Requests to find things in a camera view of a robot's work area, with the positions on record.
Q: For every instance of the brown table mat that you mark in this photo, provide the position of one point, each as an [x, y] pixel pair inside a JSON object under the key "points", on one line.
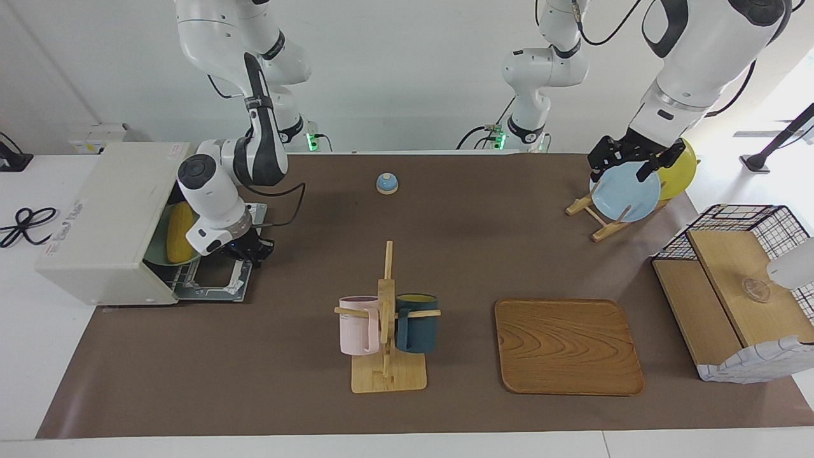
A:
{"points": [[305, 267]]}

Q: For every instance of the pink mug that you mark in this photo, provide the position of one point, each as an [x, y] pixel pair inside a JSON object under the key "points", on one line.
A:
{"points": [[356, 331]]}

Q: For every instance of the dark teal mug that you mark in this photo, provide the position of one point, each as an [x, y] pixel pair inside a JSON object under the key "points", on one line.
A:
{"points": [[420, 331]]}

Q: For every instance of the white checked cloth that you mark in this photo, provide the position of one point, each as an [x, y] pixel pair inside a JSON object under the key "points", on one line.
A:
{"points": [[763, 362]]}

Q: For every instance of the brown wooden tray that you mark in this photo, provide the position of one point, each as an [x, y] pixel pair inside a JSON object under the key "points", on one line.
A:
{"points": [[566, 346]]}

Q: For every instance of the wooden plate rack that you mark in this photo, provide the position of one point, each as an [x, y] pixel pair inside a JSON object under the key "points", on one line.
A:
{"points": [[601, 230]]}

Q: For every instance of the wooden mug tree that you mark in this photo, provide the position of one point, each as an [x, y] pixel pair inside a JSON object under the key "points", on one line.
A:
{"points": [[386, 375]]}

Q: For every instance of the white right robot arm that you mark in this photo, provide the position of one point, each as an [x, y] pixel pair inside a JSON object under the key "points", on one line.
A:
{"points": [[213, 184]]}

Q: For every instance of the black angled stand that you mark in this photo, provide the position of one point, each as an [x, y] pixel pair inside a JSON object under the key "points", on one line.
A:
{"points": [[772, 146]]}

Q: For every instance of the black stand base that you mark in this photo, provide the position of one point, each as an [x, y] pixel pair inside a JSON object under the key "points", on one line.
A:
{"points": [[13, 162]]}

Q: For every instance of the small clear glass cup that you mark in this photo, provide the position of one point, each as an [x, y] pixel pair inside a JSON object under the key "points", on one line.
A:
{"points": [[757, 289]]}

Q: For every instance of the small blue round knob lid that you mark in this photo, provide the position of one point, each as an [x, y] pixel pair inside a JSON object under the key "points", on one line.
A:
{"points": [[387, 184]]}

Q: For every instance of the white blurred cylinder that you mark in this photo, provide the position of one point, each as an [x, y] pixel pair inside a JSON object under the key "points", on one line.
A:
{"points": [[795, 267]]}

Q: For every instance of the pale green plate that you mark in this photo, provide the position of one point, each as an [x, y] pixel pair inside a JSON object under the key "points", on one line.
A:
{"points": [[156, 245]]}

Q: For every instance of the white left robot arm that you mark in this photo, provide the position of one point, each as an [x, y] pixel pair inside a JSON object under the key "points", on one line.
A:
{"points": [[699, 51]]}

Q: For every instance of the light blue plate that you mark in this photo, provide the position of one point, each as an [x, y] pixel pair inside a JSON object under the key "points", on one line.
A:
{"points": [[626, 194]]}

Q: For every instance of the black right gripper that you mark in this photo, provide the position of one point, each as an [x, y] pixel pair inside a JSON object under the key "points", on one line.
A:
{"points": [[241, 247]]}

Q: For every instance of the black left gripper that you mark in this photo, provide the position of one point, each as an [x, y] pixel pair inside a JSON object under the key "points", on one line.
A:
{"points": [[626, 149]]}

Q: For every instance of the white toaster oven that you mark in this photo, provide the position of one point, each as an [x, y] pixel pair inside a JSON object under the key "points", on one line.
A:
{"points": [[102, 216]]}

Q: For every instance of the yellow plate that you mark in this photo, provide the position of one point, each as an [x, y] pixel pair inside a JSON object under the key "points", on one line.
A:
{"points": [[680, 175]]}

